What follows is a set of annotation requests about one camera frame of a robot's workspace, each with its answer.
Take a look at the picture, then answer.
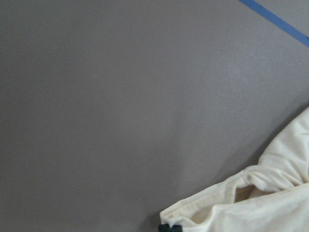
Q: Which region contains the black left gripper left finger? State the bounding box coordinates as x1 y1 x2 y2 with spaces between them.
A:
158 224 170 232

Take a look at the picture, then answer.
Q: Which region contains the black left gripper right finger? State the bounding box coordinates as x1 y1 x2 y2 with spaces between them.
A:
170 225 183 232

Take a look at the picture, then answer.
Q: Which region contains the cream long-sleeve printed shirt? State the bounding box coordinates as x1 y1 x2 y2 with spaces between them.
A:
160 110 309 232

